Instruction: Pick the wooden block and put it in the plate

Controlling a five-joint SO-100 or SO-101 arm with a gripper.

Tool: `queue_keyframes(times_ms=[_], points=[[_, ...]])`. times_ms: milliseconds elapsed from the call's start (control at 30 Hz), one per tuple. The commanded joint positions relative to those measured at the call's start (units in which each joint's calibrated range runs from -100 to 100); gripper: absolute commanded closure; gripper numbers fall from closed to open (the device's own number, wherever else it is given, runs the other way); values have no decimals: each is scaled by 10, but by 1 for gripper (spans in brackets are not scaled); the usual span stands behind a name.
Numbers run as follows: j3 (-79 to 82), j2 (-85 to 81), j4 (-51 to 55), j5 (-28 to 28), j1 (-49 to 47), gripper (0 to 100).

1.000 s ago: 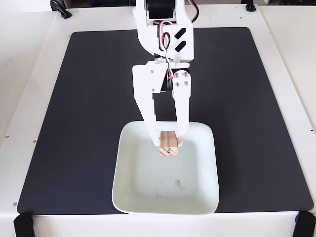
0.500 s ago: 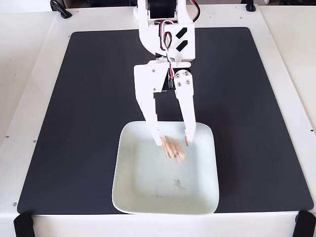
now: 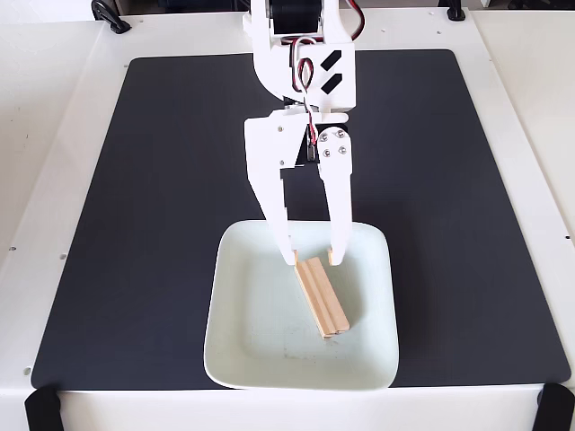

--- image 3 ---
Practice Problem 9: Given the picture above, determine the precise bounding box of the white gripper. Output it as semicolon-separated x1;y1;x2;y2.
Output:
243;110;355;268

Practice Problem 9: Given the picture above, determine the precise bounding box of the grooved wooden block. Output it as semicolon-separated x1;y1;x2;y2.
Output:
294;256;351;341

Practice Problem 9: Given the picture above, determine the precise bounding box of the white square plate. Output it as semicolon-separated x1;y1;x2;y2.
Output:
203;218;401;391

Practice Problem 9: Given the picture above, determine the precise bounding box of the black rubber mat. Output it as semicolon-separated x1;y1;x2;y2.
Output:
30;48;572;390

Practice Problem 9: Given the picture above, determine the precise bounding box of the large black table clamp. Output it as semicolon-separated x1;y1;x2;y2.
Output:
91;0;133;35

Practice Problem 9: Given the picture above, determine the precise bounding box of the red black white cable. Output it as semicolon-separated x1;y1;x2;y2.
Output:
288;0;366;150

